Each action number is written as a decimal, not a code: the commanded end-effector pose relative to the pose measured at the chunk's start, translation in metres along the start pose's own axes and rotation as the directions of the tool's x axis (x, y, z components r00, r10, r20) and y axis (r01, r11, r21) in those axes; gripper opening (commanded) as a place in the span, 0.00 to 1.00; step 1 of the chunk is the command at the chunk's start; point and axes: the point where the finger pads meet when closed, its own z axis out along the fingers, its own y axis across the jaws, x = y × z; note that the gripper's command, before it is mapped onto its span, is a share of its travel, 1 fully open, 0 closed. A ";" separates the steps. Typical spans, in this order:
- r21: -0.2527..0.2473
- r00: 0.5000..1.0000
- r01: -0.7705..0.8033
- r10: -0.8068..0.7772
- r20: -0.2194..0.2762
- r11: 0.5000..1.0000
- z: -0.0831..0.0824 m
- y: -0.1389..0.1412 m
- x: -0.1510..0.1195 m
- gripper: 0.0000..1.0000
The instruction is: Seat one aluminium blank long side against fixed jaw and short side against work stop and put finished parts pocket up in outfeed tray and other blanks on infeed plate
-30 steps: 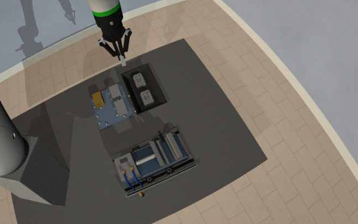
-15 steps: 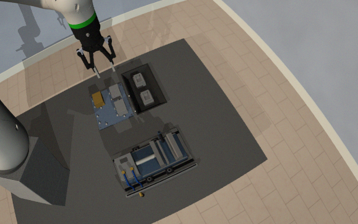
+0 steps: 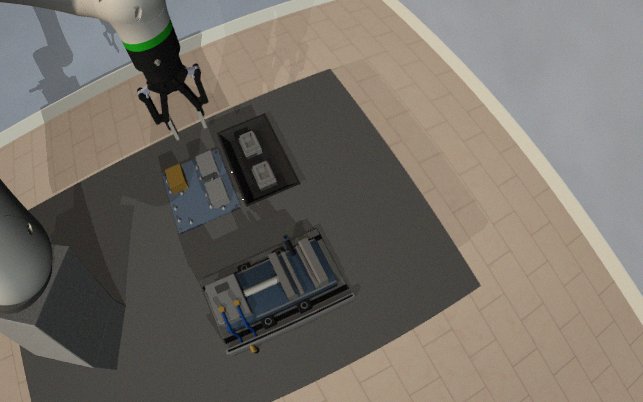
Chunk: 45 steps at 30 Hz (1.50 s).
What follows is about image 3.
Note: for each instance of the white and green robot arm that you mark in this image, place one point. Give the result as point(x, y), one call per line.
point(147, 33)

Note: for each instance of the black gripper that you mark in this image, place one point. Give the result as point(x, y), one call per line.
point(155, 83)

